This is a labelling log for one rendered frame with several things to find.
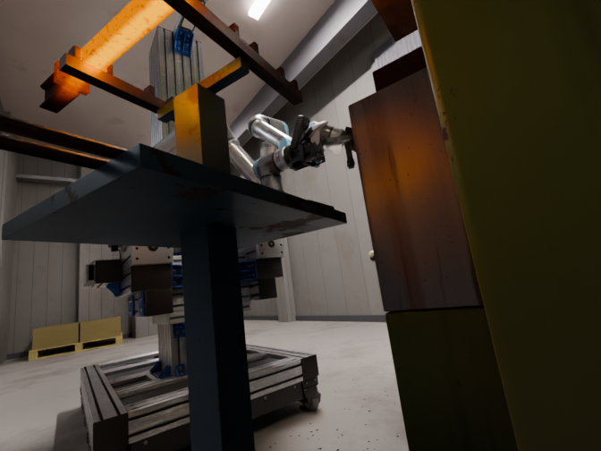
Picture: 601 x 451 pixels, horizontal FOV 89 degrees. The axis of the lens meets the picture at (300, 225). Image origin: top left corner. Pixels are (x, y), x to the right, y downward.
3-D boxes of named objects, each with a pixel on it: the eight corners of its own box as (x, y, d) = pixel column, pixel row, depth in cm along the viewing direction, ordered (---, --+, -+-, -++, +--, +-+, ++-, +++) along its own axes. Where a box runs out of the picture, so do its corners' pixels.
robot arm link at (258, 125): (241, 107, 156) (292, 135, 123) (259, 113, 163) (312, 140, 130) (235, 129, 160) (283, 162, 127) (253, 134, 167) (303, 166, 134)
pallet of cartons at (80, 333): (121, 339, 567) (121, 316, 576) (128, 343, 498) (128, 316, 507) (33, 355, 493) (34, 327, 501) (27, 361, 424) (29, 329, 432)
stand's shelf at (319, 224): (1, 240, 38) (2, 224, 39) (230, 250, 72) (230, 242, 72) (139, 166, 23) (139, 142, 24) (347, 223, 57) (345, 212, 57)
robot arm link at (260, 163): (266, 183, 116) (264, 163, 117) (289, 175, 109) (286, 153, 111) (251, 180, 109) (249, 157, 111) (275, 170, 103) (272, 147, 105)
